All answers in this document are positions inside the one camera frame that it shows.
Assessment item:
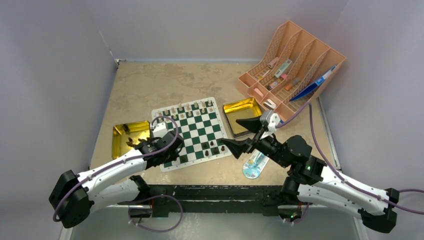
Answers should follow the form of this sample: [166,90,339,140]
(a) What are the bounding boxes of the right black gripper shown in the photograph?
[220,115,290,168]

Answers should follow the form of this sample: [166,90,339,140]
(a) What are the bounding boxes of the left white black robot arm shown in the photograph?
[48,130,184,229]

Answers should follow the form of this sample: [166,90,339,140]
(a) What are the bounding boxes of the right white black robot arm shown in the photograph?
[220,117,400,234]

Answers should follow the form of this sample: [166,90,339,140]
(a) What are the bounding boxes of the dark pieces in tray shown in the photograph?
[122,124,146,147]

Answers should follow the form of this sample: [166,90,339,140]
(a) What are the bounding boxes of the white chess pieces row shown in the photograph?
[151,99,218,124]

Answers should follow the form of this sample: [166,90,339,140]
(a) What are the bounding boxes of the green white chess board mat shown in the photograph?
[160,97,232,172]

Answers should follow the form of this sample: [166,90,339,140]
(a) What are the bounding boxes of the blue packaged toy blister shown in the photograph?
[242,150,270,180]

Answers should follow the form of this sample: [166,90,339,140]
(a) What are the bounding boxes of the right gold tin tray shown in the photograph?
[222,97,263,139]

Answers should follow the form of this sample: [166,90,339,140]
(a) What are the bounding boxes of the white stapler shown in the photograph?
[263,98,277,110]

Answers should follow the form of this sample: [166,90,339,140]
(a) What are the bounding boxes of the peach plastic file organizer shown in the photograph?
[236,20,347,121]

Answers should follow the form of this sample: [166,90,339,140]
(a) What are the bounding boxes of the teal white box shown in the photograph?
[274,58,293,78]

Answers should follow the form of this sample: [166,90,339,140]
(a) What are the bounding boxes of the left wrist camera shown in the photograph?
[150,122,169,138]

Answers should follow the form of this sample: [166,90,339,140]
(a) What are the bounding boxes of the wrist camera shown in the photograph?
[150,122,169,138]
[259,110,281,133]

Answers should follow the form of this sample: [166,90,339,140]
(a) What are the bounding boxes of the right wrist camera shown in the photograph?
[259,110,281,133]

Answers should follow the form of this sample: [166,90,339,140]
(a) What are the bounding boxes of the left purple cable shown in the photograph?
[52,115,184,233]

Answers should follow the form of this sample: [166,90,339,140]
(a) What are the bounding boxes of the purple cable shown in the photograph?
[52,115,184,233]
[276,101,424,216]

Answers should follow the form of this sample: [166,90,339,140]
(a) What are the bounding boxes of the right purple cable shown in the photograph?
[276,101,424,216]

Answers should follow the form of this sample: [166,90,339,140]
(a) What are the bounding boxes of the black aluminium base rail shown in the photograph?
[67,184,319,220]

